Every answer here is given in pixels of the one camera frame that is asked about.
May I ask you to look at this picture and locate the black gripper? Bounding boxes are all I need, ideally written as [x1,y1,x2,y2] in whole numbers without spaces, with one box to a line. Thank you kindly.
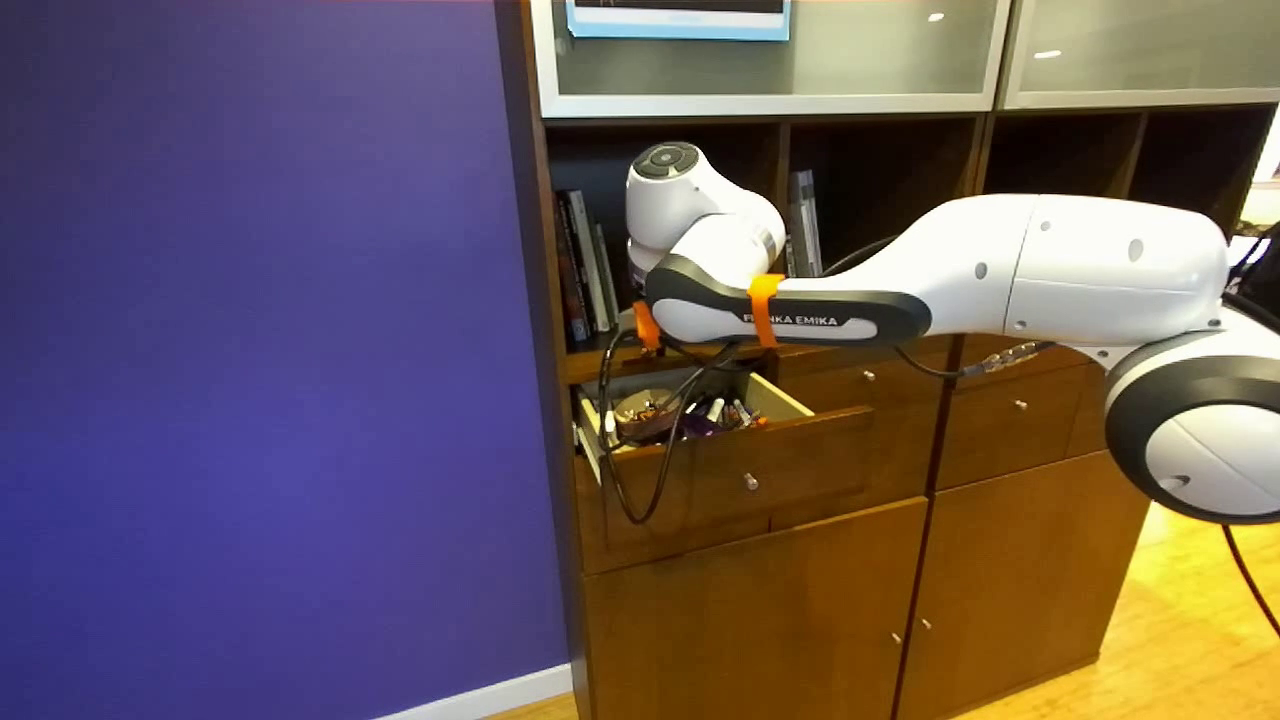
[668,344,753,413]

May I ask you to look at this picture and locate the grey upright binder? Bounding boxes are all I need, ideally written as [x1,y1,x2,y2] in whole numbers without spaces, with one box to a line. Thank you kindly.
[789,164,827,279]

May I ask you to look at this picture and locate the black looping wrist cable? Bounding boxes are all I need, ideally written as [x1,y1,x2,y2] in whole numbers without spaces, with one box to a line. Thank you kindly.
[591,316,753,531]

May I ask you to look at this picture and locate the narrow frosted glass cabinet door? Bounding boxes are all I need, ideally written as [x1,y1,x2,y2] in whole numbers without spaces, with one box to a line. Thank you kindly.
[995,0,1280,110]

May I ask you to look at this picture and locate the long orange cable strap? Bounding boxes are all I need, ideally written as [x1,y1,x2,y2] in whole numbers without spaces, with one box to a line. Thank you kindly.
[744,268,789,357]

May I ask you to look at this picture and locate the wide frosted glass cabinet door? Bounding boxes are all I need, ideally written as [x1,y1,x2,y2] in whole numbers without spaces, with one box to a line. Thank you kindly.
[528,0,1014,121]

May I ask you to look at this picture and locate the open wooden drawer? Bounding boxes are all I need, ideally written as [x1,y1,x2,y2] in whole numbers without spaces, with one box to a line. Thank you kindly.
[566,362,878,566]

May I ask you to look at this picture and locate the brown wooden cabinet unit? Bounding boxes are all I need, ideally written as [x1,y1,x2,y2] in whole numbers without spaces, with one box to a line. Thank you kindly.
[494,0,1280,720]

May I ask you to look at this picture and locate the dark purple small items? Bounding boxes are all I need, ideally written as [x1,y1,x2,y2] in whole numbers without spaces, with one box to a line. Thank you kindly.
[684,387,759,444]

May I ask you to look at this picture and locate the brown round object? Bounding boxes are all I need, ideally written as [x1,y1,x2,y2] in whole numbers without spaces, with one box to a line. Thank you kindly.
[614,387,692,446]

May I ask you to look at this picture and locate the short orange cable strap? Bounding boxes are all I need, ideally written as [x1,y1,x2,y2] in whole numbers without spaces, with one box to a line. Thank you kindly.
[628,294,668,357]

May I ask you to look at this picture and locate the blue framed panel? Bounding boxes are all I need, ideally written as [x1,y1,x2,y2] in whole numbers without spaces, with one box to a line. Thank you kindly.
[562,0,797,43]

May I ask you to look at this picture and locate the dark upright book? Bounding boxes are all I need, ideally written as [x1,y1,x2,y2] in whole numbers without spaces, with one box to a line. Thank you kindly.
[555,187,601,353]

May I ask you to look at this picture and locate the grey upright book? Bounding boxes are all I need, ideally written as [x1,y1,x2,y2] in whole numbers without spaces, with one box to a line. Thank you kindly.
[589,217,628,336]

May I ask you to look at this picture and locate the black cable under forearm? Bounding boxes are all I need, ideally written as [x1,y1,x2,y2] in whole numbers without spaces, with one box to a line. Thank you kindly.
[889,336,1058,387]

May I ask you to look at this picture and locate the white baseboard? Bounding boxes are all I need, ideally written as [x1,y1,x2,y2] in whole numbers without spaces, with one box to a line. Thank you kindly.
[376,660,580,720]

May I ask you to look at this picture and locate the black cable at arm base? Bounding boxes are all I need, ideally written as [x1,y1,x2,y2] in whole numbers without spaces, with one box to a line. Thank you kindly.
[1217,520,1280,641]

